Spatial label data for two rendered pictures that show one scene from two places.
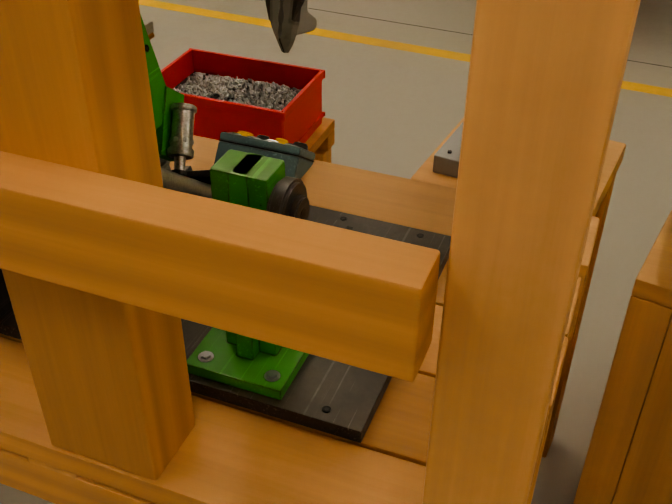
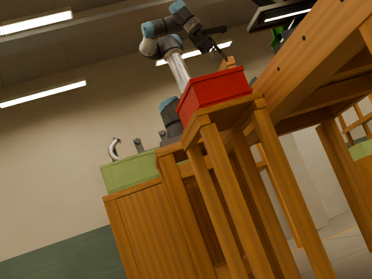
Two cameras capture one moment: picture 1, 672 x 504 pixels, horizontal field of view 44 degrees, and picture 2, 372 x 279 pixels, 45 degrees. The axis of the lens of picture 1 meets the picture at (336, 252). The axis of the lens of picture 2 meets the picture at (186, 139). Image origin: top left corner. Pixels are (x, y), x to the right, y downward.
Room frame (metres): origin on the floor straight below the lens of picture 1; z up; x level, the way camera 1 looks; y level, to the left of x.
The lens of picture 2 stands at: (2.66, 1.48, 0.39)
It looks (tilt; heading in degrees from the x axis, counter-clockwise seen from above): 13 degrees up; 234
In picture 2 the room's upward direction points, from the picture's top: 20 degrees counter-clockwise
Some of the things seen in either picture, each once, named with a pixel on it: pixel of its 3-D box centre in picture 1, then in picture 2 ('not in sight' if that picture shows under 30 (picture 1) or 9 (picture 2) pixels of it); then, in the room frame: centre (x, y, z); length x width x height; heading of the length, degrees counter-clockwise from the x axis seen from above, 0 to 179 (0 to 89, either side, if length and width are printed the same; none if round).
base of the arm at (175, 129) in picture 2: not in sight; (178, 132); (1.36, -0.35, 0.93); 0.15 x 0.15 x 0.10
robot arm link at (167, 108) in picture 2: not in sight; (172, 111); (1.36, -0.34, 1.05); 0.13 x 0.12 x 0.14; 156
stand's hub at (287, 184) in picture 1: (290, 211); not in sight; (0.77, 0.05, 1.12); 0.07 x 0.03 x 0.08; 159
